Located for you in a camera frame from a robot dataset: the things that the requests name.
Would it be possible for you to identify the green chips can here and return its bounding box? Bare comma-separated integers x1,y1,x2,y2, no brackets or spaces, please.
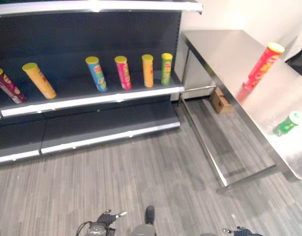
161,53,173,87

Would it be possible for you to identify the red chips can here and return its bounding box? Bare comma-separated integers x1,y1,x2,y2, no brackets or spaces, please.
242,42,286,89

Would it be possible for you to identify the brown cardboard box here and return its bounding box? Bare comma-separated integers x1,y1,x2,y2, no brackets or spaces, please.
210,88,236,115

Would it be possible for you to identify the dark metal shelf unit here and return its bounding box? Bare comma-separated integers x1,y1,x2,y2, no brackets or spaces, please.
0,0,203,166

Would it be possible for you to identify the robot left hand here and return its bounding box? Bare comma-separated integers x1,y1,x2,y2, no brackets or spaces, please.
97,209,128,226

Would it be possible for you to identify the slim orange chips can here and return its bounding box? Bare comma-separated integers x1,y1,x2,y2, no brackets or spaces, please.
141,54,154,89

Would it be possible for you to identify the blue chips can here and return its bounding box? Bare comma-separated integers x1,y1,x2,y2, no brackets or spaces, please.
85,56,109,92

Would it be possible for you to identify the stainless steel table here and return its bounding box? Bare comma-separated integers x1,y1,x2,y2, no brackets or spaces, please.
178,29,302,194

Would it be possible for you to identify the green plastic bottle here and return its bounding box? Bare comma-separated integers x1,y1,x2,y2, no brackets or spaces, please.
272,111,302,137

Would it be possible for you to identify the purple chips can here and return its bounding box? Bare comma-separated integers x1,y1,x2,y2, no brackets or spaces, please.
0,68,28,104

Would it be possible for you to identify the black object by wall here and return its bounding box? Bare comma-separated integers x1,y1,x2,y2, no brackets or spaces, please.
285,39,302,81

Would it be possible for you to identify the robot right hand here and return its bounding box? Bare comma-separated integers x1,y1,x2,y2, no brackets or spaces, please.
222,226,252,236

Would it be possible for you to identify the pink chips can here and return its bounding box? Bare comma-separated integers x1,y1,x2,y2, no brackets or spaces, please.
114,56,132,90

